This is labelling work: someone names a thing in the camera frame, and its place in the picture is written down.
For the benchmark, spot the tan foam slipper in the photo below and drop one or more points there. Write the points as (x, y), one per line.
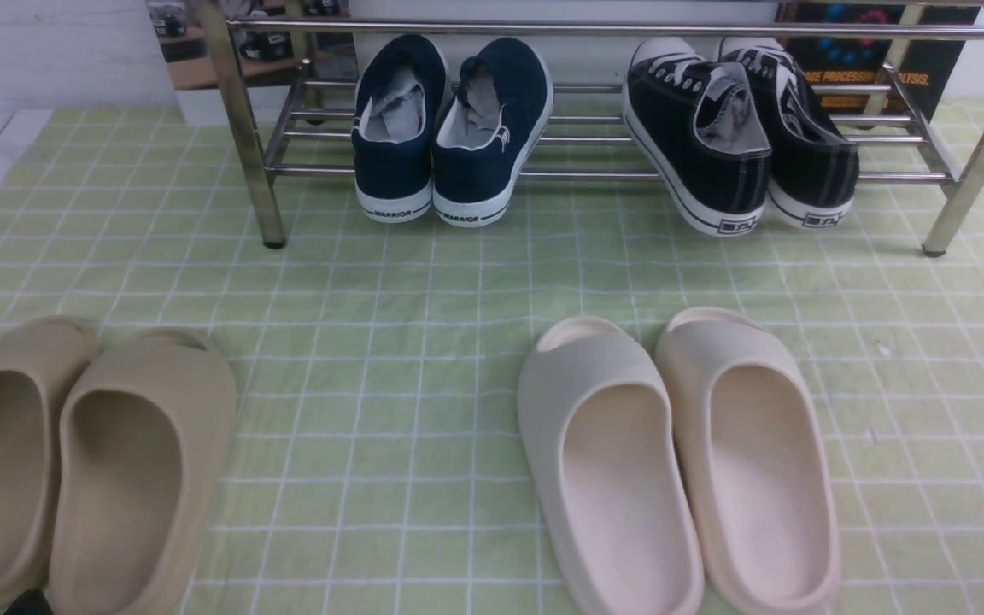
(144, 436)
(39, 363)

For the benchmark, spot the navy canvas shoe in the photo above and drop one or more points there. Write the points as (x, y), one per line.
(398, 102)
(498, 112)

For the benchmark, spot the green checkered tablecloth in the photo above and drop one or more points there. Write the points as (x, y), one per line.
(377, 467)

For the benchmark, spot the cream foam slipper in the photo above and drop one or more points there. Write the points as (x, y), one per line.
(753, 463)
(596, 425)

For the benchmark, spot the right navy canvas shoe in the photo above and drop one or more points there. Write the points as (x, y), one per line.
(498, 112)

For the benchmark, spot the right tan foam slipper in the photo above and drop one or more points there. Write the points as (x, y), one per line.
(144, 436)

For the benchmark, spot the right cream foam slipper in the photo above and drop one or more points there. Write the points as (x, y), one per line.
(753, 463)

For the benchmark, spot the metal shoe rack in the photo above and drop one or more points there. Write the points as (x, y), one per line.
(312, 137)

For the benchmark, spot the left cream foam slipper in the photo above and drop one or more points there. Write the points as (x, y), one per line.
(596, 425)

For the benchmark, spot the left navy canvas shoe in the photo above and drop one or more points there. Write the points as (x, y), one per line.
(398, 102)

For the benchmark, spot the black canvas sneaker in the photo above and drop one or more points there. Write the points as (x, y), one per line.
(814, 168)
(695, 120)

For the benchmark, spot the left tan foam slipper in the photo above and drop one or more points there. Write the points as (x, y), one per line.
(39, 363)

